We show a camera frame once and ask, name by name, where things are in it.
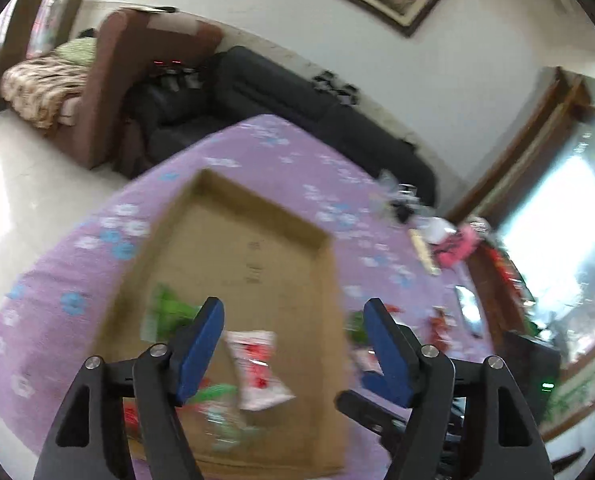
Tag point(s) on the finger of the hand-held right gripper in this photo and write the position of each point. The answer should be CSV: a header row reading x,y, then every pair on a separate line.
x,y
362,407

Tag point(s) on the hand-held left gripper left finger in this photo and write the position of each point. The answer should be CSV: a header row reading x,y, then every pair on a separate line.
x,y
202,355

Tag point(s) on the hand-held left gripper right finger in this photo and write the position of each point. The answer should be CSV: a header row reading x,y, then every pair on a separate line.
x,y
385,355

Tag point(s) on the red white striped snack packet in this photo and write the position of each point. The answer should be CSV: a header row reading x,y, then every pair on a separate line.
x,y
365,360

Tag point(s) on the green snack packet white label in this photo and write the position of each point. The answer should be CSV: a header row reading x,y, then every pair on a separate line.
x,y
357,327

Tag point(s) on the dark red snack packet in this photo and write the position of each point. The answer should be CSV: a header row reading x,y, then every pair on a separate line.
x,y
392,309

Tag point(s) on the large green snack packet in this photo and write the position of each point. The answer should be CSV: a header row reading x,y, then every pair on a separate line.
x,y
170,310

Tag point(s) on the white red-print snack packet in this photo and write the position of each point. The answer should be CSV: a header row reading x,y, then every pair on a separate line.
x,y
257,370

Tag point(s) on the small red snack packet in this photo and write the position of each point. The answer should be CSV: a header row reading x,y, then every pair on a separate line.
x,y
438,327

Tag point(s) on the clear green-trim snack packet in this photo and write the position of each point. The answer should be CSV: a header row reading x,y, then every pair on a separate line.
x,y
220,415

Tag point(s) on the long red snack packet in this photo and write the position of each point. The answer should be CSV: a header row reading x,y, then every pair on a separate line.
x,y
130,416

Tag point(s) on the shallow cardboard tray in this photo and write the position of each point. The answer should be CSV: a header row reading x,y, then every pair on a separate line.
x,y
257,250

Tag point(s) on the black phone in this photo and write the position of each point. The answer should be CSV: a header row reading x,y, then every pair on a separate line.
x,y
470,310

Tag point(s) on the yellow box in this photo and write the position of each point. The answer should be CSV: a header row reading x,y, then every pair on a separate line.
x,y
425,252

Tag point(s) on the pink bottle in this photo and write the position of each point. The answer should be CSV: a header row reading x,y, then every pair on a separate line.
x,y
457,250

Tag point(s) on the white plastic bag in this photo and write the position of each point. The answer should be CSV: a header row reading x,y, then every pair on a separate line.
x,y
440,227

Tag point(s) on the black cup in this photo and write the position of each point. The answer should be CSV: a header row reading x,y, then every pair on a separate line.
x,y
402,207

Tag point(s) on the wooden framed window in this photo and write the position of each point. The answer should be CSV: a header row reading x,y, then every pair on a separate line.
x,y
552,210

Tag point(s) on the purple floral tablecloth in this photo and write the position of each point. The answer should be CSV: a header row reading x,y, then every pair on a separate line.
x,y
52,280

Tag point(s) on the clear plastic bag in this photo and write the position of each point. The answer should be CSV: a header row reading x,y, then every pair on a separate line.
x,y
388,182

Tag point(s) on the black device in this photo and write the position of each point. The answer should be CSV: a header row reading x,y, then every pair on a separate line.
x,y
347,96
324,82

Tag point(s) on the black backpack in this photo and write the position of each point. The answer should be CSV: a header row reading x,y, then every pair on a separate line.
x,y
167,90

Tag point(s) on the black leather sofa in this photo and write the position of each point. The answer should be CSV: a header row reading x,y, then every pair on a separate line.
x,y
257,85

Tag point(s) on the brown sofa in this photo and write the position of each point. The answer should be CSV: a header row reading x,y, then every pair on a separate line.
x,y
107,85

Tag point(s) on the brown patterned blanket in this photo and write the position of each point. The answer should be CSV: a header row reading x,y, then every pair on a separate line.
x,y
37,90

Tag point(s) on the green pillow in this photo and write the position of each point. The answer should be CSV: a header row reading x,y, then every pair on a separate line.
x,y
77,51

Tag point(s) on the dark cloth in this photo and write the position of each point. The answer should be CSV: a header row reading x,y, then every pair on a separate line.
x,y
87,35

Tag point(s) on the black remote control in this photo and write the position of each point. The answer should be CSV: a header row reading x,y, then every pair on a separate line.
x,y
162,9

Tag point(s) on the wooden glass door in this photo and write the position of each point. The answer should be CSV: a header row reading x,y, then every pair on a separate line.
x,y
42,10

